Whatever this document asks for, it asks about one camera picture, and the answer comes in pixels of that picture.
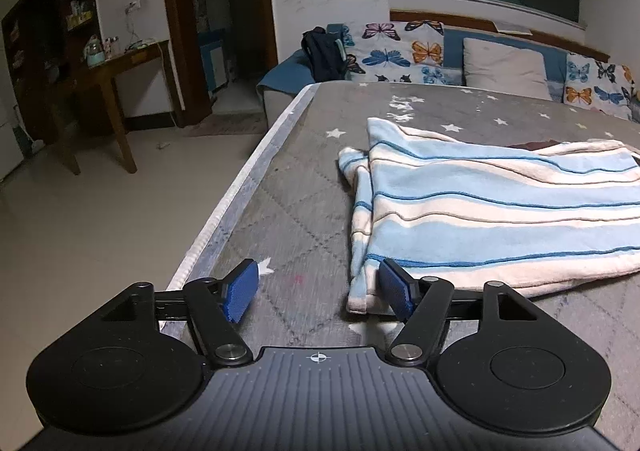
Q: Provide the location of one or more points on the dark backpack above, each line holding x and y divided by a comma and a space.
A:
325, 52

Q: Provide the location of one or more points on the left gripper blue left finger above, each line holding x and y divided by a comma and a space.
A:
215, 307

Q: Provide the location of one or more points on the left butterfly cushion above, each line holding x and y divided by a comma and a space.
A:
396, 52

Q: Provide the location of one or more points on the wooden side table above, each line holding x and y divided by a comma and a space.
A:
102, 76

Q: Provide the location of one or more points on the grey pillow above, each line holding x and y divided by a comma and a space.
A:
504, 69

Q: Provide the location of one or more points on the right butterfly cushion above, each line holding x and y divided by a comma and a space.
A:
599, 86

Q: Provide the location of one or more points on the teal kettle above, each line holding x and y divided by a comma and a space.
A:
94, 52

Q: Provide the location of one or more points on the butterfly cushion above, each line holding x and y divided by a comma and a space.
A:
599, 86
396, 52

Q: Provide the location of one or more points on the book on window ledge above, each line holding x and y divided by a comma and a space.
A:
511, 29

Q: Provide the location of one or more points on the blue striped shirt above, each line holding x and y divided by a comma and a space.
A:
539, 220

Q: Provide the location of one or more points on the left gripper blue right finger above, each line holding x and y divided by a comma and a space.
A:
422, 305

